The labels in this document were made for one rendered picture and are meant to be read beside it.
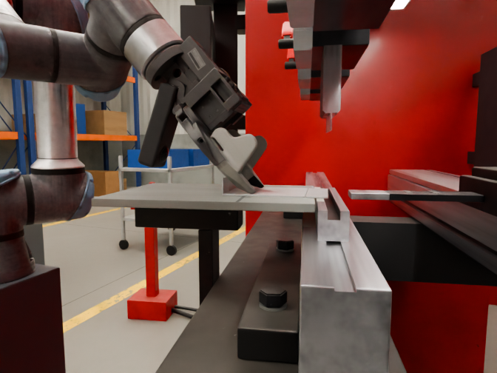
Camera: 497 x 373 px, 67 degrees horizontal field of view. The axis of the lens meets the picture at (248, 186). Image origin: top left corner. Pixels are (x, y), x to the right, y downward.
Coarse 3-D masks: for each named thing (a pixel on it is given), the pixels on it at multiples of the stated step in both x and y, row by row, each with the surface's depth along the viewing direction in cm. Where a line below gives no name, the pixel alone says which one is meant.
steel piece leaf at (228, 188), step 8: (224, 184) 47; (232, 184) 51; (224, 192) 47; (232, 192) 48; (240, 192) 48; (256, 192) 48; (264, 192) 48; (272, 192) 48; (280, 192) 48; (288, 192) 48; (296, 192) 48; (304, 192) 48
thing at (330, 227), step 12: (336, 192) 50; (324, 204) 40; (336, 204) 41; (324, 216) 36; (336, 216) 38; (348, 216) 36; (324, 228) 36; (336, 228) 36; (348, 228) 36; (324, 240) 37; (336, 240) 36; (348, 240) 36
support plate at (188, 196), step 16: (128, 192) 50; (144, 192) 50; (160, 192) 50; (176, 192) 50; (192, 192) 50; (208, 192) 50; (160, 208) 43; (176, 208) 43; (192, 208) 43; (208, 208) 42; (224, 208) 42; (240, 208) 42; (256, 208) 41; (272, 208) 41; (288, 208) 41; (304, 208) 41
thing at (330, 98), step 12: (324, 48) 42; (336, 48) 42; (324, 60) 42; (336, 60) 42; (324, 72) 43; (336, 72) 42; (324, 84) 43; (336, 84) 42; (324, 96) 43; (336, 96) 43; (324, 108) 43; (336, 108) 43
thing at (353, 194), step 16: (464, 176) 49; (480, 176) 47; (496, 176) 43; (352, 192) 46; (368, 192) 46; (384, 192) 46; (400, 192) 46; (416, 192) 46; (432, 192) 45; (448, 192) 46; (464, 192) 46; (480, 192) 44; (496, 192) 41; (480, 208) 44; (496, 208) 40
